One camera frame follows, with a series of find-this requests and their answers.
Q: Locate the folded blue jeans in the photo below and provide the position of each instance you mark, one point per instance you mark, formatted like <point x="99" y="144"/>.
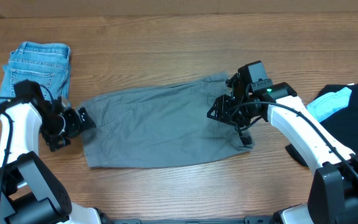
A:
<point x="46" y="64"/>

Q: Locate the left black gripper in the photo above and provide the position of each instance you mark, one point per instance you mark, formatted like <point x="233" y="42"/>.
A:
<point x="76" y="126"/>

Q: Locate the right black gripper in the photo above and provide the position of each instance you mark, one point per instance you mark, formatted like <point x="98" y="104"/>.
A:
<point x="222" y="106"/>

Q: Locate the grey shorts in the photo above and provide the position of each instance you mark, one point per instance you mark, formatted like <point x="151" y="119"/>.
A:
<point x="160" y="126"/>

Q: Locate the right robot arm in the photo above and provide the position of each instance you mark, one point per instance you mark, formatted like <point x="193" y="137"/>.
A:
<point x="333" y="197"/>

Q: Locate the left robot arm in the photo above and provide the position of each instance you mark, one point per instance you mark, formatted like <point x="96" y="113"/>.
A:
<point x="29" y="191"/>

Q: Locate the black garment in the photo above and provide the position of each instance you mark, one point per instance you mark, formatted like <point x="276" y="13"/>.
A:
<point x="356" y="124"/>

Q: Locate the light blue shirt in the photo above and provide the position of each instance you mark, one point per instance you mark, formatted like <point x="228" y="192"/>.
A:
<point x="329" y="103"/>

